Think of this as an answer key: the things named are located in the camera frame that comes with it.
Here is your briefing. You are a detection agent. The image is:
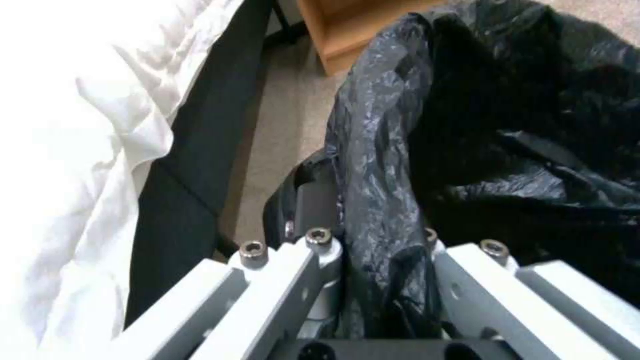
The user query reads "white bed sheet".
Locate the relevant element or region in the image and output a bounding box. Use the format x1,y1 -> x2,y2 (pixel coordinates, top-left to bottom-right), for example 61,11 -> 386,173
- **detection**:
0,0 -> 247,360

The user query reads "light wooden cabinet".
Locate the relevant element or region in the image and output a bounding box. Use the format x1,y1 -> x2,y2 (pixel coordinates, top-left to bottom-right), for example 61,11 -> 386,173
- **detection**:
294,0 -> 419,76

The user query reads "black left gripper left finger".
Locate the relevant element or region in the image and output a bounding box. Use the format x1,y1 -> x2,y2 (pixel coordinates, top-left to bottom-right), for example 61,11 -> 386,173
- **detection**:
115,149 -> 347,360

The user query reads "black bed base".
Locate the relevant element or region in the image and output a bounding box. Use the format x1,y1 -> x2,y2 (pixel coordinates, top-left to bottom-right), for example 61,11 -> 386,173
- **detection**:
122,0 -> 282,328

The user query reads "black plastic trash bag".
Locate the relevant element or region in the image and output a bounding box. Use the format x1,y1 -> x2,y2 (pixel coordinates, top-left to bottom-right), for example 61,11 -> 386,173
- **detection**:
323,0 -> 640,340

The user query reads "black metal furniture leg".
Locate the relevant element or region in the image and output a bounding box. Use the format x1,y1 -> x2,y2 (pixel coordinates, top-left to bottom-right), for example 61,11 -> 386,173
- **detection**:
263,0 -> 312,49

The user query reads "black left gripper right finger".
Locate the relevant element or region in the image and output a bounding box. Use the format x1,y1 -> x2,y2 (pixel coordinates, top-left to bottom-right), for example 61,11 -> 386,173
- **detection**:
423,227 -> 640,360

